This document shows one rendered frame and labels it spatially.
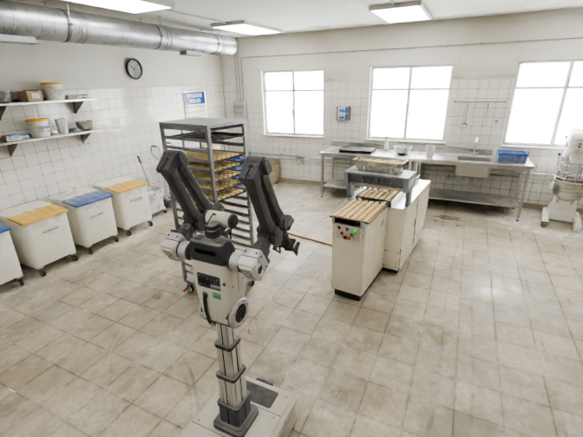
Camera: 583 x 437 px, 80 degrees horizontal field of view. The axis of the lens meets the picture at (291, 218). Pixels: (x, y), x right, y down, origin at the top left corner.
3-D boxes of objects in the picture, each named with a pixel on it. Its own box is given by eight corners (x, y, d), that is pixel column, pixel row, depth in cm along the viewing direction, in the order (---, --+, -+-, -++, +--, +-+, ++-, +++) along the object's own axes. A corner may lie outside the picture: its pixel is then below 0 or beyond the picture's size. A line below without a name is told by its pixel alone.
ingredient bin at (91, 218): (89, 256, 471) (75, 203, 442) (61, 248, 498) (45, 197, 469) (123, 240, 515) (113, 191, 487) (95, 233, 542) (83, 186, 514)
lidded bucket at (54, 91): (59, 99, 468) (55, 82, 460) (71, 99, 458) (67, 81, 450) (41, 101, 448) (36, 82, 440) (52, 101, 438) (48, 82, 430)
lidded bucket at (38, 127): (45, 134, 459) (41, 117, 451) (57, 135, 449) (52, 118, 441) (25, 137, 438) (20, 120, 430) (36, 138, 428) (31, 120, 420)
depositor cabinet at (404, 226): (375, 227, 539) (378, 174, 508) (423, 237, 503) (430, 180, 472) (341, 263, 438) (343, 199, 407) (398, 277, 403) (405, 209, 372)
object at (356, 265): (355, 266, 430) (358, 197, 397) (383, 273, 413) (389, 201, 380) (330, 294, 375) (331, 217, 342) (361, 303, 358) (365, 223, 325)
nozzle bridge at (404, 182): (353, 192, 433) (355, 165, 421) (413, 200, 398) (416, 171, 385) (343, 199, 407) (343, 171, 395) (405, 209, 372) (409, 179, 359)
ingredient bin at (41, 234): (41, 279, 417) (22, 220, 389) (9, 270, 442) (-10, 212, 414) (82, 259, 462) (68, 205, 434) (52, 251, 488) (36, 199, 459)
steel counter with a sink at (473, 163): (318, 197, 686) (318, 133, 641) (330, 187, 744) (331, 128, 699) (520, 222, 546) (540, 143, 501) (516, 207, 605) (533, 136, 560)
